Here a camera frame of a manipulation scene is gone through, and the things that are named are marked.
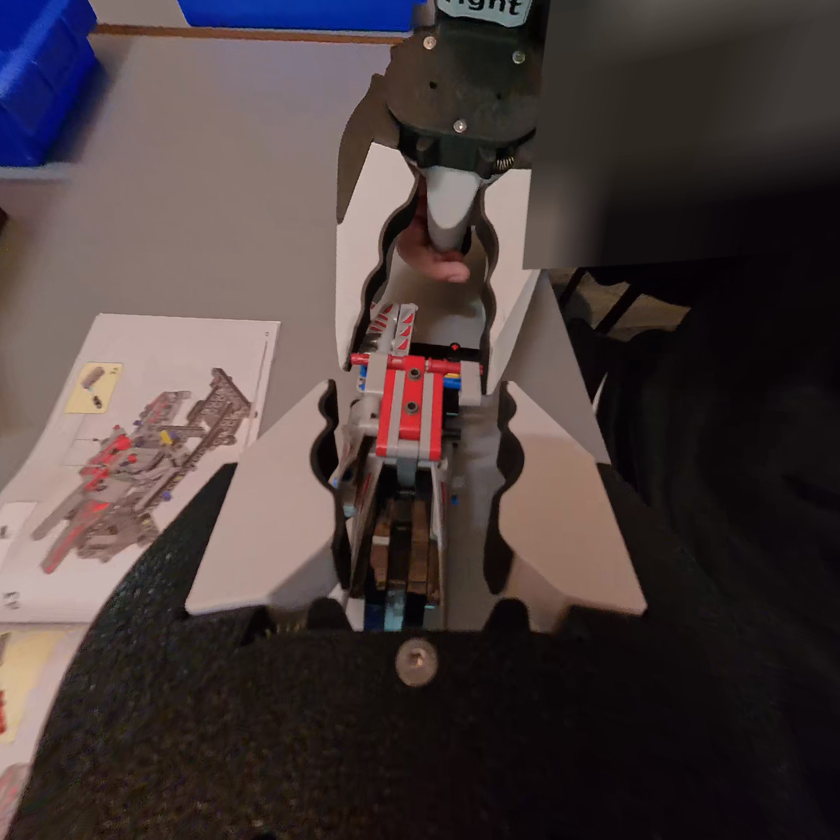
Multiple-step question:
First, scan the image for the red grey brick truck model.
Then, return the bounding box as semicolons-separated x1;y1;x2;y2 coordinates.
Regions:
331;302;488;632

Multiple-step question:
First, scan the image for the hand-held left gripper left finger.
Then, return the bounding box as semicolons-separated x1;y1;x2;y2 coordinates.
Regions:
185;379;352;618

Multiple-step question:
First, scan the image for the open building instruction booklet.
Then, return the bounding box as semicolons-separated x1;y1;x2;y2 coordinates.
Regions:
0;314;282;815

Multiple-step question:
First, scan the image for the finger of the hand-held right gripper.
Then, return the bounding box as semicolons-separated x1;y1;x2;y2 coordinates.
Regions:
335;143;420;371
481;168;542;396

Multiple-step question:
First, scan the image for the person's right hand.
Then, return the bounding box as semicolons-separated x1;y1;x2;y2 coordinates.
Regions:
397;224;471;284

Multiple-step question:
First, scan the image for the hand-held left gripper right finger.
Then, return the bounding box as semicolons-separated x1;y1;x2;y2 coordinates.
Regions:
482;381;648;634

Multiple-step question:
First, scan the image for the blue plastic storage bin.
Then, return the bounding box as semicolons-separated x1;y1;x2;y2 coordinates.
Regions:
0;0;101;169
177;0;421;34

